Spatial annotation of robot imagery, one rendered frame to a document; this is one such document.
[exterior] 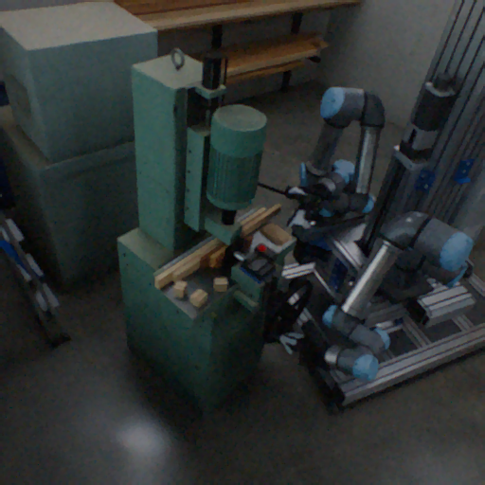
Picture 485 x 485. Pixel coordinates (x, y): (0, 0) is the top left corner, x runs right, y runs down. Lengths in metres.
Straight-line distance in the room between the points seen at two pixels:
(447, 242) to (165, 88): 0.97
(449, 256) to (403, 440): 1.35
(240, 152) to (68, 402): 1.56
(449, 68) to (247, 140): 0.83
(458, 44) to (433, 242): 0.76
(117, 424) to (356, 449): 1.15
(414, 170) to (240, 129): 0.79
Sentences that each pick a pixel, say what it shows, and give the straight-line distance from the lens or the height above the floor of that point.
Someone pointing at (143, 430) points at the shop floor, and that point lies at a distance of 2.38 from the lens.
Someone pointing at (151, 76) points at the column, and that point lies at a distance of 1.58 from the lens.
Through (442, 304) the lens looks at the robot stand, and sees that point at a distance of 2.14.
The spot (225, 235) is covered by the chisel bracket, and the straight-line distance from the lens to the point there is 1.71.
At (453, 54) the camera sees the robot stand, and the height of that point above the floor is 1.62.
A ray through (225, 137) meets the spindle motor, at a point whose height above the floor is 1.44.
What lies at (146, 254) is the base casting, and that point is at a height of 0.80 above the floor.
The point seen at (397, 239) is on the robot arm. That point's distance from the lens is 1.48.
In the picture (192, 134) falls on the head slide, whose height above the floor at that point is 1.37.
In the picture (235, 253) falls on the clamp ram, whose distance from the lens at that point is 1.72.
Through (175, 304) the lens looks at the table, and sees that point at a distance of 1.62.
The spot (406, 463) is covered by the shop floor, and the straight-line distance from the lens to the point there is 2.55.
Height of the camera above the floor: 2.16
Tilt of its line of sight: 43 degrees down
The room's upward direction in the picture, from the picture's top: 9 degrees clockwise
